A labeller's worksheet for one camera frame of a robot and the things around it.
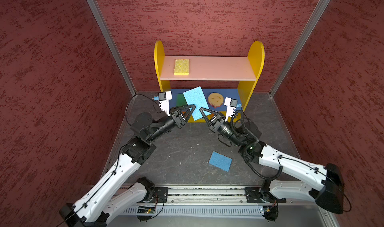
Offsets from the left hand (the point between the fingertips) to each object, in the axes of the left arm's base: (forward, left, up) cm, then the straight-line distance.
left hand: (194, 110), depth 57 cm
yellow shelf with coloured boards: (+53, -4, -35) cm, 64 cm away
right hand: (-1, -1, -1) cm, 2 cm away
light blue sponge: (-6, -15, -41) cm, 44 cm away
